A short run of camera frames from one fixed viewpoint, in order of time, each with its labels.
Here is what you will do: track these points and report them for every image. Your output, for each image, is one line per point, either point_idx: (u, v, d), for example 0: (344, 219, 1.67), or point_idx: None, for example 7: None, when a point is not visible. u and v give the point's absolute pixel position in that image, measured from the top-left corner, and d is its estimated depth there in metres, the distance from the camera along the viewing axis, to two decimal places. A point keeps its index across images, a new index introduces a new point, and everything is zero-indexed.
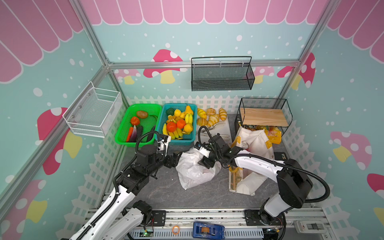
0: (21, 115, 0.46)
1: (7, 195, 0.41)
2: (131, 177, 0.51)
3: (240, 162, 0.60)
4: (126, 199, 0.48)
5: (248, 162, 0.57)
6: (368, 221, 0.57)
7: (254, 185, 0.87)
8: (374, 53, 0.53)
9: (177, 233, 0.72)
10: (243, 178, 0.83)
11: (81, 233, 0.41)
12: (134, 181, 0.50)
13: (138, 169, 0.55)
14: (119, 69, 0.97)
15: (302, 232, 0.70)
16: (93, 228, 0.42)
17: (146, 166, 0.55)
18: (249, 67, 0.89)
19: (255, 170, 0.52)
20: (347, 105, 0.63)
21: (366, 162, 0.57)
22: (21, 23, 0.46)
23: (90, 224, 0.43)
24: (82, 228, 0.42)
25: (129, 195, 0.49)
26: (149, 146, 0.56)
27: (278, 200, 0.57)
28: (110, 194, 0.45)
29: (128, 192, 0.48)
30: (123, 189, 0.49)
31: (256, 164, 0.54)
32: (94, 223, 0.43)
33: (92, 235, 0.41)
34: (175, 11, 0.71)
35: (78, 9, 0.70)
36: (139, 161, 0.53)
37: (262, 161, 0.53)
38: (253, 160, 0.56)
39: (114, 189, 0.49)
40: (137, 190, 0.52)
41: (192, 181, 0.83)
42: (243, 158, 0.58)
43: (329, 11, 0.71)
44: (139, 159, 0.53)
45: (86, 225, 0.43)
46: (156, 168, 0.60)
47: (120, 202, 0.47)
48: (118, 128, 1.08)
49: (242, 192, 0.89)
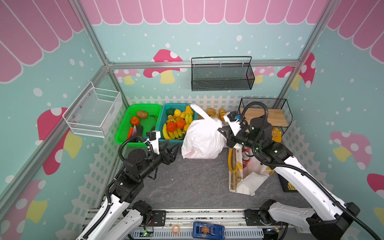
0: (21, 115, 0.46)
1: (6, 195, 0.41)
2: (124, 185, 0.49)
3: (286, 173, 0.47)
4: (120, 207, 0.47)
5: (295, 179, 0.45)
6: (369, 221, 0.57)
7: (254, 185, 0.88)
8: (374, 53, 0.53)
9: (177, 233, 0.72)
10: (243, 178, 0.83)
11: None
12: (127, 190, 0.48)
13: (130, 176, 0.54)
14: (119, 69, 0.97)
15: (302, 232, 0.70)
16: None
17: (137, 173, 0.51)
18: (249, 67, 0.89)
19: (298, 189, 0.46)
20: (347, 105, 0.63)
21: (366, 162, 0.57)
22: (21, 24, 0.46)
23: (80, 238, 0.42)
24: None
25: (122, 205, 0.47)
26: (136, 153, 0.50)
27: (293, 216, 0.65)
28: (102, 204, 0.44)
29: (121, 202, 0.47)
30: (116, 199, 0.47)
31: (308, 190, 0.43)
32: (86, 236, 0.42)
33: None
34: (175, 11, 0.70)
35: (77, 9, 0.70)
36: (128, 170, 0.50)
37: (317, 189, 0.42)
38: (306, 182, 0.44)
39: (106, 199, 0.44)
40: (130, 198, 0.50)
41: (195, 152, 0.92)
42: (294, 172, 0.45)
43: (329, 11, 0.71)
44: (127, 168, 0.49)
45: (78, 238, 0.42)
46: (151, 168, 0.56)
47: (113, 212, 0.45)
48: (118, 128, 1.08)
49: (242, 193, 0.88)
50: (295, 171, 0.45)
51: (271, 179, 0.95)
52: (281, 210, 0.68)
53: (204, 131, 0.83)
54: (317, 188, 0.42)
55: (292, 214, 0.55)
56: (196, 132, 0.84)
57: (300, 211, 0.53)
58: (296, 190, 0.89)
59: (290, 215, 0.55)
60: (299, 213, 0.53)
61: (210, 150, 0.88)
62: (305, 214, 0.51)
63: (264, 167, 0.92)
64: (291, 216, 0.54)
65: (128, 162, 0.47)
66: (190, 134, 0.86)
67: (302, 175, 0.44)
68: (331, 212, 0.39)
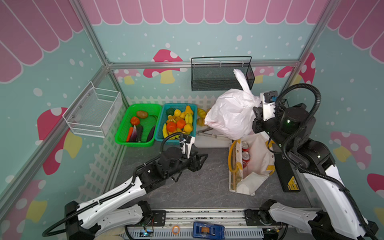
0: (21, 115, 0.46)
1: (6, 195, 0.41)
2: (149, 175, 0.50)
3: (322, 185, 0.38)
4: (138, 191, 0.47)
5: (331, 195, 0.37)
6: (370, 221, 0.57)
7: (254, 185, 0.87)
8: (374, 53, 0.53)
9: (177, 233, 0.72)
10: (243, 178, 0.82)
11: (89, 204, 0.43)
12: (150, 180, 0.49)
13: (159, 168, 0.54)
14: (119, 69, 0.97)
15: (302, 232, 0.70)
16: (98, 206, 0.43)
17: (166, 168, 0.51)
18: (249, 67, 0.89)
19: (324, 201, 0.40)
20: (347, 105, 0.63)
21: (366, 162, 0.57)
22: (21, 24, 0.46)
23: (98, 201, 0.44)
24: (91, 201, 0.44)
25: (140, 191, 0.47)
26: (175, 150, 0.52)
27: (294, 216, 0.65)
28: (126, 181, 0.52)
29: (141, 187, 0.48)
30: (138, 183, 0.48)
31: (341, 208, 0.37)
32: (101, 202, 0.44)
33: (95, 212, 0.42)
34: (175, 11, 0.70)
35: (77, 9, 0.70)
36: (161, 162, 0.51)
37: (349, 208, 0.37)
38: (341, 200, 0.37)
39: (131, 178, 0.49)
40: (149, 188, 0.50)
41: (218, 124, 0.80)
42: (332, 187, 0.37)
43: (329, 11, 0.71)
44: (162, 160, 0.50)
45: (94, 200, 0.44)
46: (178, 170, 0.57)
47: (130, 193, 0.46)
48: (118, 128, 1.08)
49: (242, 193, 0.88)
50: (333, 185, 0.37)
51: (271, 179, 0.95)
52: (283, 211, 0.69)
53: (238, 102, 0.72)
54: (349, 207, 0.37)
55: (294, 216, 0.54)
56: (229, 100, 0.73)
57: (302, 214, 0.53)
58: (296, 190, 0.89)
59: (292, 217, 0.54)
60: (300, 215, 0.53)
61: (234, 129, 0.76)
62: (307, 217, 0.50)
63: (264, 166, 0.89)
64: (293, 218, 0.54)
65: (164, 156, 0.49)
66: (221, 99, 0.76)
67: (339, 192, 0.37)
68: (354, 230, 0.36)
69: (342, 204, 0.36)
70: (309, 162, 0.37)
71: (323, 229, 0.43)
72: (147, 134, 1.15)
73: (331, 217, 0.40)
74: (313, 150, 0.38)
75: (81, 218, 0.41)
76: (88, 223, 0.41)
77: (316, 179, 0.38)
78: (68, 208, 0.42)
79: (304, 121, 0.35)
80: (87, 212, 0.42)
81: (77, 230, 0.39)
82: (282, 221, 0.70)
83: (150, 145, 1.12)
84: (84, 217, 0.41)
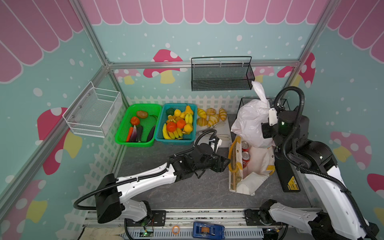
0: (21, 114, 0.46)
1: (6, 195, 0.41)
2: (181, 165, 0.54)
3: (324, 186, 0.38)
4: (171, 178, 0.50)
5: (331, 196, 0.37)
6: (370, 221, 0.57)
7: (254, 185, 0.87)
8: (374, 53, 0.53)
9: (177, 233, 0.72)
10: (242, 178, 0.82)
11: (128, 179, 0.45)
12: (182, 169, 0.52)
13: (189, 160, 0.57)
14: (119, 69, 0.97)
15: (302, 232, 0.70)
16: (135, 183, 0.45)
17: (197, 162, 0.56)
18: (249, 67, 0.89)
19: (324, 202, 0.40)
20: (347, 105, 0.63)
21: (366, 162, 0.57)
22: (21, 24, 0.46)
23: (137, 177, 0.46)
24: (128, 177, 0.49)
25: (173, 177, 0.50)
26: (207, 146, 0.56)
27: (294, 217, 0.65)
28: (160, 166, 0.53)
29: (174, 175, 0.50)
30: (172, 170, 0.51)
31: (341, 209, 0.37)
32: (139, 179, 0.46)
33: (132, 187, 0.44)
34: (175, 11, 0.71)
35: (77, 9, 0.70)
36: (193, 154, 0.55)
37: (350, 209, 0.36)
38: (342, 200, 0.36)
39: (165, 164, 0.52)
40: (179, 178, 0.53)
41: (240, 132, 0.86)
42: (333, 188, 0.36)
43: (329, 11, 0.71)
44: (195, 153, 0.54)
45: (132, 176, 0.46)
46: (204, 167, 0.60)
47: (165, 177, 0.49)
48: (118, 128, 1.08)
49: (242, 193, 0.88)
50: (334, 186, 0.36)
51: (271, 179, 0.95)
52: (283, 211, 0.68)
53: (255, 110, 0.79)
54: (350, 208, 0.36)
55: (294, 216, 0.54)
56: (246, 108, 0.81)
57: (302, 214, 0.53)
58: (296, 190, 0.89)
59: (292, 217, 0.54)
60: (300, 215, 0.53)
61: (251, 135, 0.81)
62: (307, 217, 0.50)
63: (265, 166, 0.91)
64: (293, 218, 0.54)
65: (198, 149, 0.53)
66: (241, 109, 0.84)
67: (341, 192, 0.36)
68: (354, 232, 0.36)
69: (343, 206, 0.36)
70: (311, 163, 0.37)
71: (323, 229, 0.43)
72: (147, 134, 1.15)
73: (331, 219, 0.40)
74: (315, 151, 0.38)
75: (120, 190, 0.42)
76: (125, 197, 0.43)
77: (317, 180, 0.38)
78: (108, 179, 0.44)
79: (295, 121, 0.37)
80: (126, 186, 0.44)
81: (116, 200, 0.40)
82: (281, 221, 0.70)
83: (150, 145, 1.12)
84: (123, 189, 0.43)
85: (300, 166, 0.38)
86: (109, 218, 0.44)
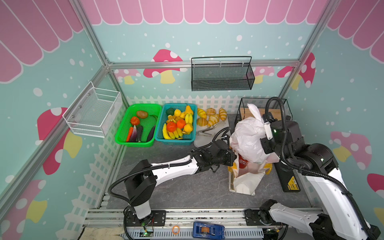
0: (21, 114, 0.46)
1: (7, 195, 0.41)
2: (201, 157, 0.60)
3: (325, 188, 0.38)
4: (194, 168, 0.56)
5: (332, 198, 0.37)
6: (370, 221, 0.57)
7: (253, 184, 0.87)
8: (374, 53, 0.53)
9: (177, 233, 0.72)
10: (237, 177, 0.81)
11: (161, 165, 0.50)
12: (202, 162, 0.58)
13: (206, 154, 0.64)
14: (119, 69, 0.97)
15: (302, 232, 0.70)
16: (167, 169, 0.50)
17: (215, 155, 0.62)
18: (249, 67, 0.89)
19: (325, 204, 0.40)
20: (347, 105, 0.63)
21: (366, 162, 0.57)
22: (21, 24, 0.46)
23: (169, 164, 0.51)
24: (160, 163, 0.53)
25: (195, 169, 0.57)
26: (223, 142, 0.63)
27: (295, 218, 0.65)
28: (185, 157, 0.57)
29: (197, 166, 0.56)
30: (194, 162, 0.57)
31: (343, 211, 0.36)
32: (171, 166, 0.51)
33: (165, 173, 0.49)
34: (175, 11, 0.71)
35: (77, 10, 0.70)
36: (211, 149, 0.62)
37: (351, 211, 0.36)
38: (343, 202, 0.36)
39: (189, 156, 0.58)
40: (198, 170, 0.60)
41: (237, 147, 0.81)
42: (335, 190, 0.36)
43: (329, 11, 0.71)
44: (213, 147, 0.61)
45: (163, 163, 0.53)
46: (218, 162, 0.67)
47: (190, 167, 0.55)
48: (118, 128, 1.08)
49: (242, 192, 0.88)
50: (335, 188, 0.36)
51: (271, 179, 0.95)
52: (283, 212, 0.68)
53: (252, 128, 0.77)
54: (351, 211, 0.36)
55: (294, 217, 0.54)
56: (245, 124, 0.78)
57: (304, 216, 0.52)
58: (296, 190, 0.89)
59: (293, 219, 0.54)
60: (301, 217, 0.52)
61: (248, 151, 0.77)
62: (308, 219, 0.50)
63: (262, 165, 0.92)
64: (293, 219, 0.54)
65: (216, 145, 0.60)
66: (239, 124, 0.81)
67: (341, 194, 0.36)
68: (356, 235, 0.36)
69: (344, 208, 0.36)
70: (312, 165, 0.37)
71: (325, 232, 0.43)
72: (147, 134, 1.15)
73: (333, 222, 0.40)
74: (315, 153, 0.38)
75: (155, 174, 0.47)
76: (159, 180, 0.48)
77: (318, 182, 0.38)
78: (142, 164, 0.47)
79: (283, 126, 0.41)
80: (160, 170, 0.48)
81: (153, 182, 0.44)
82: (282, 221, 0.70)
83: (150, 145, 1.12)
84: (158, 173, 0.47)
85: (301, 169, 0.39)
86: (142, 199, 0.48)
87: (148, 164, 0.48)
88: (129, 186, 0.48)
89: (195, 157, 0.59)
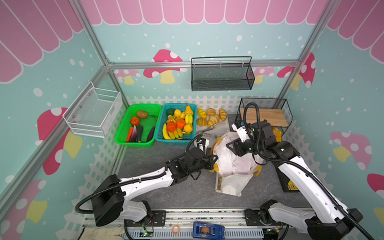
0: (21, 114, 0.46)
1: (7, 195, 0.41)
2: (177, 169, 0.59)
3: (290, 172, 0.46)
4: (169, 180, 0.54)
5: (300, 179, 0.44)
6: (369, 221, 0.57)
7: (241, 185, 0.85)
8: (374, 53, 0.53)
9: (177, 233, 0.72)
10: (224, 177, 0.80)
11: (131, 179, 0.48)
12: (179, 174, 0.57)
13: (182, 165, 0.62)
14: (119, 69, 0.97)
15: (302, 232, 0.70)
16: (138, 183, 0.48)
17: (189, 165, 0.60)
18: (249, 67, 0.89)
19: (300, 189, 0.45)
20: (347, 105, 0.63)
21: (366, 162, 0.57)
22: (22, 24, 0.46)
23: (140, 178, 0.49)
24: (131, 178, 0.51)
25: (170, 180, 0.55)
26: (196, 150, 0.60)
27: (293, 215, 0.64)
28: (159, 169, 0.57)
29: (172, 178, 0.55)
30: (169, 173, 0.56)
31: (311, 191, 0.42)
32: (141, 180, 0.49)
33: (135, 188, 0.46)
34: (175, 11, 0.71)
35: (78, 10, 0.70)
36: (185, 159, 0.59)
37: (321, 192, 0.42)
38: (311, 184, 0.43)
39: (163, 168, 0.56)
40: (175, 181, 0.58)
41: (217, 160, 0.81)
42: (298, 172, 0.45)
43: (329, 11, 0.71)
44: (187, 157, 0.58)
45: (134, 178, 0.49)
46: (197, 168, 0.65)
47: (164, 180, 0.53)
48: (118, 128, 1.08)
49: (229, 193, 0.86)
50: (300, 171, 0.45)
51: (271, 179, 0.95)
52: (282, 210, 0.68)
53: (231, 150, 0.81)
54: (321, 191, 0.42)
55: (291, 214, 0.55)
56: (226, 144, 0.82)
57: (300, 213, 0.53)
58: (296, 190, 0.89)
59: (290, 216, 0.55)
60: (298, 214, 0.53)
61: (226, 167, 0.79)
62: (305, 215, 0.51)
63: (251, 168, 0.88)
64: (290, 217, 0.54)
65: (189, 154, 0.57)
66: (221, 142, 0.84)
67: (306, 176, 0.44)
68: (332, 215, 0.39)
69: (311, 187, 0.42)
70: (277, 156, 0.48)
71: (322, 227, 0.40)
72: (147, 134, 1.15)
73: (315, 212, 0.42)
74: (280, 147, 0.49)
75: (124, 190, 0.44)
76: (128, 196, 0.45)
77: (285, 168, 0.47)
78: (110, 179, 0.45)
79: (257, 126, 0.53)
80: (130, 185, 0.46)
81: (121, 199, 0.42)
82: (283, 221, 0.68)
83: (150, 145, 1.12)
84: (127, 189, 0.45)
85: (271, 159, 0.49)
86: (110, 218, 0.45)
87: (116, 179, 0.45)
88: (95, 203, 0.44)
89: (170, 169, 0.57)
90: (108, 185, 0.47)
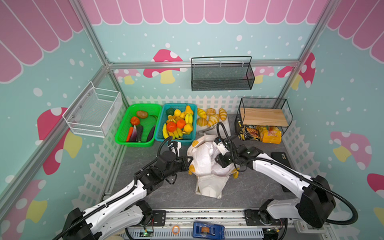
0: (21, 114, 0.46)
1: (7, 195, 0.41)
2: (149, 177, 0.56)
3: (259, 165, 0.55)
4: (142, 193, 0.52)
5: (268, 169, 0.53)
6: (368, 220, 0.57)
7: (219, 187, 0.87)
8: (374, 53, 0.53)
9: (177, 233, 0.72)
10: (201, 178, 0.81)
11: (95, 208, 0.45)
12: (151, 181, 0.55)
13: (156, 171, 0.60)
14: (119, 69, 0.97)
15: (302, 232, 0.70)
16: (105, 208, 0.45)
17: (163, 170, 0.58)
18: (249, 67, 0.90)
19: (273, 178, 0.53)
20: (347, 105, 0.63)
21: (366, 162, 0.57)
22: (21, 24, 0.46)
23: (106, 203, 0.46)
24: (96, 205, 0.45)
25: (143, 191, 0.52)
26: (169, 153, 0.60)
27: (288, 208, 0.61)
28: (128, 184, 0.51)
29: (144, 188, 0.53)
30: (141, 184, 0.54)
31: (278, 174, 0.50)
32: (108, 204, 0.46)
33: (103, 214, 0.44)
34: (175, 11, 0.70)
35: (78, 10, 0.70)
36: (158, 165, 0.58)
37: (285, 171, 0.49)
38: (275, 168, 0.51)
39: (133, 181, 0.54)
40: (149, 190, 0.55)
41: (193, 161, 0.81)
42: (264, 164, 0.54)
43: (329, 11, 0.71)
44: (159, 163, 0.57)
45: (100, 204, 0.46)
46: (172, 172, 0.64)
47: (135, 194, 0.51)
48: (118, 128, 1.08)
49: (209, 195, 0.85)
50: (265, 162, 0.54)
51: (271, 179, 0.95)
52: (278, 204, 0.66)
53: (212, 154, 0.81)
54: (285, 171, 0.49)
55: (285, 205, 0.56)
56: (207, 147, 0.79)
57: (292, 201, 0.54)
58: None
59: (284, 207, 0.56)
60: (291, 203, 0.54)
61: (202, 169, 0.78)
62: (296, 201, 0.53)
63: (230, 170, 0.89)
64: (285, 208, 0.55)
65: (162, 159, 0.56)
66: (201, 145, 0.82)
67: (271, 164, 0.53)
68: (299, 187, 0.44)
69: (277, 172, 0.50)
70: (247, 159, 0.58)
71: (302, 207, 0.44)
72: (147, 134, 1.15)
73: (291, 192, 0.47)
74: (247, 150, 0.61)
75: (90, 222, 0.42)
76: (95, 228, 0.42)
77: (255, 164, 0.56)
78: (72, 214, 0.42)
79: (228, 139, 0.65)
80: (95, 215, 0.43)
81: (89, 232, 0.40)
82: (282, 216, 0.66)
83: (150, 145, 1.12)
84: (93, 219, 0.42)
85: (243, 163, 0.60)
86: None
87: (80, 213, 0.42)
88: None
89: (141, 179, 0.55)
90: (71, 221, 0.41)
